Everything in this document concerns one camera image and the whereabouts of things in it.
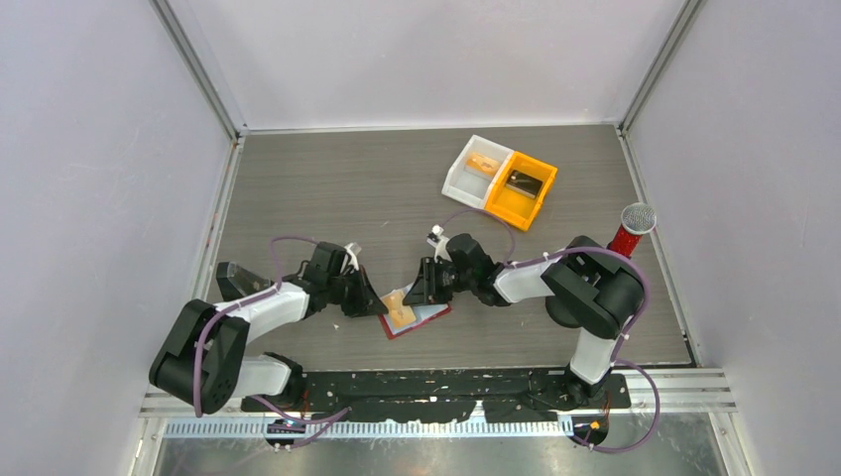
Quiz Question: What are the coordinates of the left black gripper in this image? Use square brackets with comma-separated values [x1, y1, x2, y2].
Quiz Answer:
[326, 265, 387, 318]

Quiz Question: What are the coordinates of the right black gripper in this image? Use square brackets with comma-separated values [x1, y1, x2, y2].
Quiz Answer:
[403, 257, 476, 307]

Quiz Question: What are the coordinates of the red card holder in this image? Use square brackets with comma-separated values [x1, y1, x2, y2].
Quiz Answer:
[379, 285, 451, 339]

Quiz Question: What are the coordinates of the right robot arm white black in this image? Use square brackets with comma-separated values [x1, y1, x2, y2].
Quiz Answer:
[403, 233, 650, 408]

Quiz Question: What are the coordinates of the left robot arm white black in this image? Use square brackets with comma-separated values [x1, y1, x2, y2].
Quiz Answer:
[148, 242, 387, 417]

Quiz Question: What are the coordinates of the orange card in white bin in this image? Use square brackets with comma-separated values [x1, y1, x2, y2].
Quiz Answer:
[466, 153, 501, 177]

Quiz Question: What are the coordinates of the black card in orange bin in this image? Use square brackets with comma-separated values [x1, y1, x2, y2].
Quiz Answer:
[506, 171, 543, 199]

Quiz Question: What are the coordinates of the white plastic bin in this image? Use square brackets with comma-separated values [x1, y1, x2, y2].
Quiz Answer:
[441, 135, 514, 209]

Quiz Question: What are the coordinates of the orange plastic bin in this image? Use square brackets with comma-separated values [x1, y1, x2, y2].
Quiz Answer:
[484, 151, 558, 231]

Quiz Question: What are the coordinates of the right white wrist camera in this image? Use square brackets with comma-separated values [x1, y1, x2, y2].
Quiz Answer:
[426, 224, 451, 261]

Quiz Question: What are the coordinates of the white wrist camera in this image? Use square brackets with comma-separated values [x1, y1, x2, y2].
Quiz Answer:
[344, 242, 361, 271]
[426, 224, 451, 261]

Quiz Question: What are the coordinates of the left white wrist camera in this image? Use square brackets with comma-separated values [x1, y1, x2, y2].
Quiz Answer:
[344, 242, 361, 271]

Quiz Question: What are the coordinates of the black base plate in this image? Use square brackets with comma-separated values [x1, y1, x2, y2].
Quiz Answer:
[267, 368, 631, 423]

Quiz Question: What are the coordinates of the aluminium front rail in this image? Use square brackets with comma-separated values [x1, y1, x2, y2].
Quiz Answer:
[140, 369, 736, 440]

